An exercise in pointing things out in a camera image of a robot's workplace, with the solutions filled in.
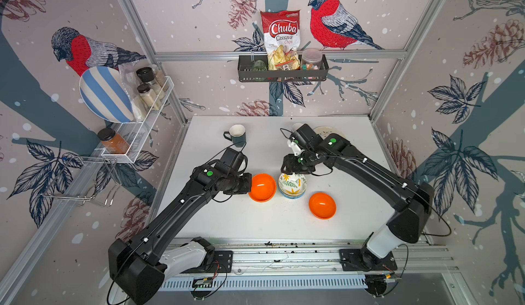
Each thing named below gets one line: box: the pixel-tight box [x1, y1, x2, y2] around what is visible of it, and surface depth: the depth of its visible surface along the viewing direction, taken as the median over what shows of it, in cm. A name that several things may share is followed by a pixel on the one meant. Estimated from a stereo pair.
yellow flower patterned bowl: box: [278, 172, 307, 196], surface depth 90 cm
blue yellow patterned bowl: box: [280, 188, 307, 200], surface depth 85 cm
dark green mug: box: [222, 123, 247, 148], surface depth 106 cm
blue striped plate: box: [78, 65, 135, 124], surface depth 68 cm
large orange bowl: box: [308, 192, 338, 220], surface depth 85 cm
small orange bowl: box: [248, 173, 277, 203], surface depth 78 cm
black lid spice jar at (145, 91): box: [136, 83, 160, 111], surface depth 78 cm
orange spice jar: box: [97, 127, 130, 154], surface depth 63 cm
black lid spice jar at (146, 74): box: [136, 67, 156, 85], surface depth 81 cm
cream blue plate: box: [313, 125, 347, 141], surface depth 117 cm
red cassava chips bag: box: [260, 9, 301, 71], surface depth 84 cm
